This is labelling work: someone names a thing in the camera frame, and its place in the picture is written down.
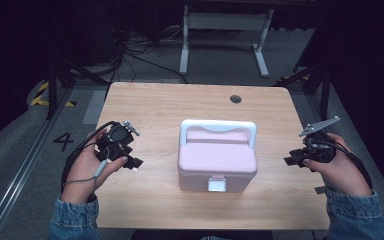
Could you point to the grey metal floor rail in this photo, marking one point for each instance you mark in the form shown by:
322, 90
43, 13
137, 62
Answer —
20, 173

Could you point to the person's left hand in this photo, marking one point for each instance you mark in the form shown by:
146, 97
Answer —
83, 170

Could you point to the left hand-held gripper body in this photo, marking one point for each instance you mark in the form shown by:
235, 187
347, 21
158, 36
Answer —
117, 136

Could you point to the black tripod stand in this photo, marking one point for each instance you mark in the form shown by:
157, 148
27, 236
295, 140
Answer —
323, 85
51, 90

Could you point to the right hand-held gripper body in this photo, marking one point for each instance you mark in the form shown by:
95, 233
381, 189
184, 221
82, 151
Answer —
318, 149

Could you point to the white metal desk frame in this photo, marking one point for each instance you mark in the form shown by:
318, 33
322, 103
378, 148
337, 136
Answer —
226, 20

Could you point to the black round table grommet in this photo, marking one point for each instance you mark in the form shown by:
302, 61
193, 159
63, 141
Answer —
235, 99

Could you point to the person's right hand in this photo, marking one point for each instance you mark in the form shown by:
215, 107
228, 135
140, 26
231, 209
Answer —
343, 170

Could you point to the yellow black floor tape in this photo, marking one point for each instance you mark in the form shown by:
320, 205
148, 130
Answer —
41, 95

